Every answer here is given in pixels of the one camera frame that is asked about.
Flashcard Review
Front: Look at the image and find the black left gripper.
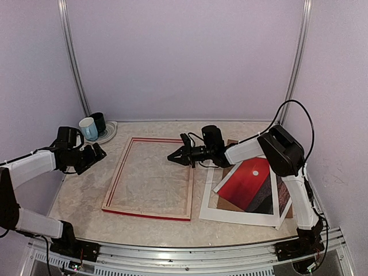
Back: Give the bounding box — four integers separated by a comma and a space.
65, 142, 106, 175

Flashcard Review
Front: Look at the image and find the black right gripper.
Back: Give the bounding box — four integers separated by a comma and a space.
167, 141, 213, 168

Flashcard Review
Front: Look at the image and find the red wooden picture frame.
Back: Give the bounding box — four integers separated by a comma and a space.
101, 136, 194, 223

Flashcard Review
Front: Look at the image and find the white photo mat border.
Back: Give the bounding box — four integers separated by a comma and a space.
198, 156, 281, 228

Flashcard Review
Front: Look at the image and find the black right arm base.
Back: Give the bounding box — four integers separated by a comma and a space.
275, 221, 325, 262

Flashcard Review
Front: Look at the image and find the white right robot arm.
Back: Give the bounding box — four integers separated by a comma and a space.
167, 121, 323, 255

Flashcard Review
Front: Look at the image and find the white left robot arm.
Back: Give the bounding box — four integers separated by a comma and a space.
1, 126, 106, 256

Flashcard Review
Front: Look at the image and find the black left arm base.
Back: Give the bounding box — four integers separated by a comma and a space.
50, 240, 101, 262

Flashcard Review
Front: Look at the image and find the red and black photo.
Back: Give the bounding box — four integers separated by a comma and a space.
213, 156, 296, 231

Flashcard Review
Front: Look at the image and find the light blue mug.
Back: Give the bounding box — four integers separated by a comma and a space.
79, 117, 98, 141

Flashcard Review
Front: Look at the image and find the white round plate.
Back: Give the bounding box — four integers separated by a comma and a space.
85, 121, 118, 144

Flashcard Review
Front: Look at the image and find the dark green mug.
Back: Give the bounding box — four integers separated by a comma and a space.
90, 112, 106, 136

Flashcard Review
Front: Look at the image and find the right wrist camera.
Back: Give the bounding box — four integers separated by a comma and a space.
180, 133, 196, 148

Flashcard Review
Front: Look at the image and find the aluminium front rail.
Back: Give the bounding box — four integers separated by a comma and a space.
18, 228, 358, 275

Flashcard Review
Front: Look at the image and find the left aluminium corner post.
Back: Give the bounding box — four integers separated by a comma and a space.
57, 0, 91, 117

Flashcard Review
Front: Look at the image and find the aluminium corner post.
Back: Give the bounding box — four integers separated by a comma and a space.
57, 0, 91, 117
277, 0, 313, 126

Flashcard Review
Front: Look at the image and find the right aluminium corner post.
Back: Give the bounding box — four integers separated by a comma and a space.
277, 0, 313, 126

